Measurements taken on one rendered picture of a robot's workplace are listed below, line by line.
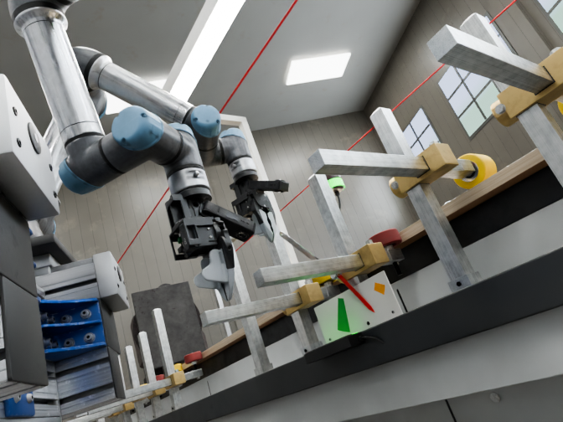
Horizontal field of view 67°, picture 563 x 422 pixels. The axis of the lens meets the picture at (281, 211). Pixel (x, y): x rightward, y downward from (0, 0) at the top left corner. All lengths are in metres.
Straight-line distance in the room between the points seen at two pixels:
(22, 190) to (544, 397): 1.02
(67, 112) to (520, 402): 1.10
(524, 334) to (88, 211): 8.57
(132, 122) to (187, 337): 6.16
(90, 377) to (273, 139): 9.08
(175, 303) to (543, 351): 6.33
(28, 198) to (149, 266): 7.92
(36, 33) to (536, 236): 1.07
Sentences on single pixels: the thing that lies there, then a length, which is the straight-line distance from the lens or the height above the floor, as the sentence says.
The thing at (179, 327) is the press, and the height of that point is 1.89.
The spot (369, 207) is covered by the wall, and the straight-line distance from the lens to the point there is 9.47.
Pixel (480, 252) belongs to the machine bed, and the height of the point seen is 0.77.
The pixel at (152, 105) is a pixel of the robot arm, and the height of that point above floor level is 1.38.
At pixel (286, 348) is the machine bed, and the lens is 1.66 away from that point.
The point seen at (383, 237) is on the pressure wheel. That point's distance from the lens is 1.09.
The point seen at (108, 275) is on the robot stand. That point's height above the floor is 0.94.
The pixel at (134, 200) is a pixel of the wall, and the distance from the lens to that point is 8.97.
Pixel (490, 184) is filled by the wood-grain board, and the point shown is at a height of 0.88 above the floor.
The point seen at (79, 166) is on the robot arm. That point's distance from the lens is 0.85.
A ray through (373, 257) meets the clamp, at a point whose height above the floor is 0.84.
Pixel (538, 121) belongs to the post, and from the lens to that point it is 0.82.
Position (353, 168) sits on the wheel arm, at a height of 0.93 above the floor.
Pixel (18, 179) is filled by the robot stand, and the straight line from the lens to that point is 0.48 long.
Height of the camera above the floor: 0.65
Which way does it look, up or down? 21 degrees up
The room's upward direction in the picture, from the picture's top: 20 degrees counter-clockwise
